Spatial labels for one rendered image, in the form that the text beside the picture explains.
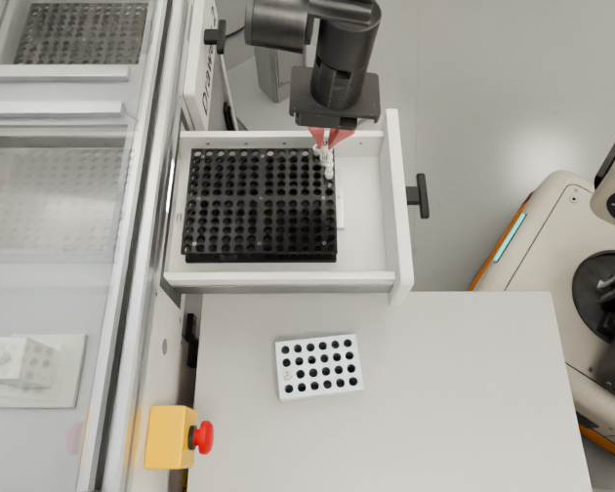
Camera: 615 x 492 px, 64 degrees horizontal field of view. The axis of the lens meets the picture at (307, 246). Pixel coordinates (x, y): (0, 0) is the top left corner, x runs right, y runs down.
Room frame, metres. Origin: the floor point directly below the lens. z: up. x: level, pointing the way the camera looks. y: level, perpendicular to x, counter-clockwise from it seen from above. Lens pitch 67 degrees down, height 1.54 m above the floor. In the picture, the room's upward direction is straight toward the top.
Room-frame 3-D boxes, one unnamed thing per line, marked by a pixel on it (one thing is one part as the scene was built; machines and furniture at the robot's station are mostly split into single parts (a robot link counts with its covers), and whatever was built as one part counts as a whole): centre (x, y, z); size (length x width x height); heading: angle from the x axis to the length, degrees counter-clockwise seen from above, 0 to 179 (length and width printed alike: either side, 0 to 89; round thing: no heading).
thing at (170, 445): (0.02, 0.17, 0.88); 0.07 x 0.05 x 0.07; 1
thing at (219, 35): (0.67, 0.16, 0.91); 0.07 x 0.04 x 0.01; 1
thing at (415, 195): (0.36, -0.16, 0.91); 0.07 x 0.04 x 0.01; 1
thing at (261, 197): (0.35, 0.07, 0.87); 0.22 x 0.18 x 0.06; 91
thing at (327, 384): (0.13, -0.02, 0.78); 0.12 x 0.08 x 0.04; 97
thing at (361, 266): (0.35, 0.08, 0.86); 0.40 x 0.26 x 0.06; 91
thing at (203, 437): (0.02, 0.13, 0.88); 0.04 x 0.03 x 0.04; 1
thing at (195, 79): (0.67, 0.19, 0.87); 0.29 x 0.02 x 0.11; 1
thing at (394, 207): (0.36, -0.13, 0.87); 0.29 x 0.02 x 0.11; 1
